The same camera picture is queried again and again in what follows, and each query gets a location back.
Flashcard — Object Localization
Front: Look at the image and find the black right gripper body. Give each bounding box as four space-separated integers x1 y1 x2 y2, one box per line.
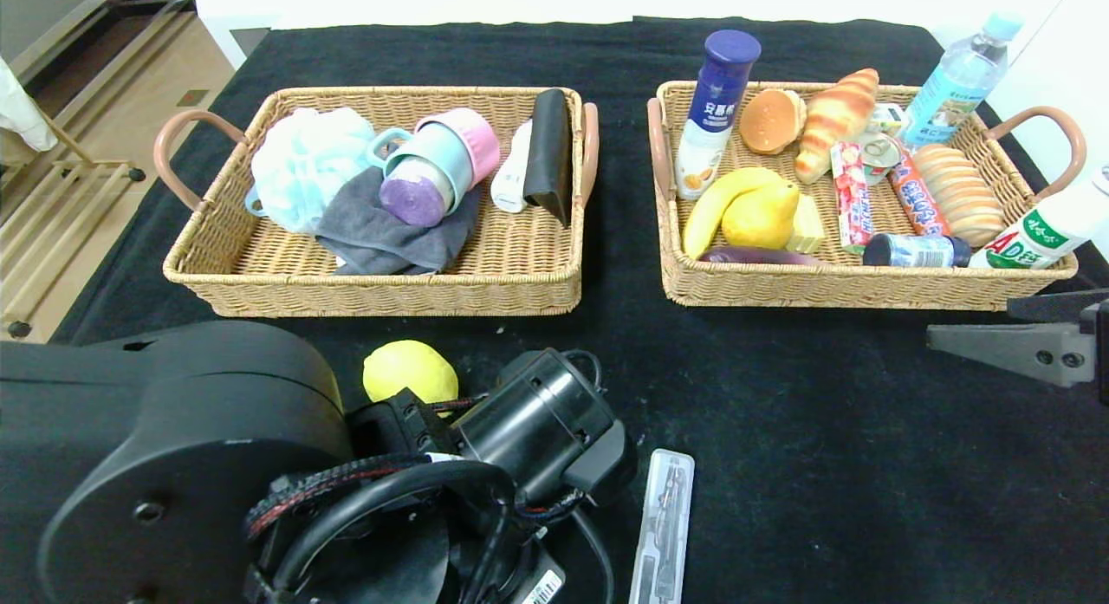
1096 299 1109 406

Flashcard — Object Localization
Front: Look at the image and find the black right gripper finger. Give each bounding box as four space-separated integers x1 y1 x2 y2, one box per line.
1007 288 1109 335
925 321 1097 389

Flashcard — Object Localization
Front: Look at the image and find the red green candy pack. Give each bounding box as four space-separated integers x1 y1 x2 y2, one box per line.
830 141 872 255

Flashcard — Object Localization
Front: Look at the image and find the toy burger bun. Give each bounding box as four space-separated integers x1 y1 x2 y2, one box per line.
738 88 808 156

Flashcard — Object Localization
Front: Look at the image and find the white bottle with blue cap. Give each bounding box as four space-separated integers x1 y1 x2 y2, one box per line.
674 29 762 201

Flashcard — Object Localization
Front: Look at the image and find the yellow lemon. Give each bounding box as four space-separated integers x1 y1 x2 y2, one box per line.
362 340 460 407

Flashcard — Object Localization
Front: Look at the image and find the white green milk bottle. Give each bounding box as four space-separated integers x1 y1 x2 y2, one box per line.
968 166 1109 271

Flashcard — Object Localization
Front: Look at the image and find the ridged long bread loaf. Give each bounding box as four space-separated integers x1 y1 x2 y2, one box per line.
911 145 1006 248

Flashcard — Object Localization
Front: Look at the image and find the small blue black-capped jar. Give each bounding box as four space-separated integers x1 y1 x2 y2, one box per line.
861 232 973 269

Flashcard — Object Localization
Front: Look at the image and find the red sausage pack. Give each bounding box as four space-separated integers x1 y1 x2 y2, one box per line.
886 149 951 239

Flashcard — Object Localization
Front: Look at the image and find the small tin can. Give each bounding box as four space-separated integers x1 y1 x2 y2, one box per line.
853 133 902 186

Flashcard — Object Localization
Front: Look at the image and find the clear water bottle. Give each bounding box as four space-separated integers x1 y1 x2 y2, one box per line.
901 11 1023 150

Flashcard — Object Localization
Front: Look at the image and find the pale yellow butter block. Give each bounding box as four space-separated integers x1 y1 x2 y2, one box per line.
784 194 824 254

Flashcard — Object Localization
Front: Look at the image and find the small white green box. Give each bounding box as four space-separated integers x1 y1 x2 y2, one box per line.
866 103 909 140

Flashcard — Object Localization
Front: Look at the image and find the black table cloth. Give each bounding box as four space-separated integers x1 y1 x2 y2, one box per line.
0 16 1109 604

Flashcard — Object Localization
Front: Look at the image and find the striped croissant bread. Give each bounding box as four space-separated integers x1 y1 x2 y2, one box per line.
794 68 880 185

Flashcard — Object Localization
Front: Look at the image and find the purple eggplant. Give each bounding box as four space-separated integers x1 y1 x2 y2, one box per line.
696 245 818 268

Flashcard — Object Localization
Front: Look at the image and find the yellow pear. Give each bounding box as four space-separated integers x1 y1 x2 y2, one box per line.
721 179 800 250

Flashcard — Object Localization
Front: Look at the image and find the yellow banana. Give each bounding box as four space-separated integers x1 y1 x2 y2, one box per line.
681 166 781 260

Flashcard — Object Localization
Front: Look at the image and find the black leather wallet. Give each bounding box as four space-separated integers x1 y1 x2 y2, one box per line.
523 88 573 228

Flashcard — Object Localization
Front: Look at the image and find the white tube bottle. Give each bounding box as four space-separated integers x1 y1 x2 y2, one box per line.
490 119 534 215

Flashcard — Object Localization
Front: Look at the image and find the pink cup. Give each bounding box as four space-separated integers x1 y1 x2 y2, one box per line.
416 107 502 187

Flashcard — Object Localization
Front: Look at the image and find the purple garbage bag roll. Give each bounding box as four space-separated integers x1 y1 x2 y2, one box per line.
379 158 456 229

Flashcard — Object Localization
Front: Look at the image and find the grey towel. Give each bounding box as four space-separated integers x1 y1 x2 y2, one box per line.
314 165 483 277

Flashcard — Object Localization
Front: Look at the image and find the light blue bath sponge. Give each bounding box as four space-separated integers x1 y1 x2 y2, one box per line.
250 107 379 235

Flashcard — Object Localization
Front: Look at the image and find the wooden rack with wheels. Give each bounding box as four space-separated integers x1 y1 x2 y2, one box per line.
0 110 146 341

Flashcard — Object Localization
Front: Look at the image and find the white cloth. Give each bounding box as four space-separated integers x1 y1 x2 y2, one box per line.
0 58 57 153

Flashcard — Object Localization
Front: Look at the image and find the wicker basket with brown handles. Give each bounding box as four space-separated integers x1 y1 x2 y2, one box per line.
152 86 600 319
645 80 1086 312

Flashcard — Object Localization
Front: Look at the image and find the red black braided cable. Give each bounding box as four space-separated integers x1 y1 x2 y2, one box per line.
245 396 486 540

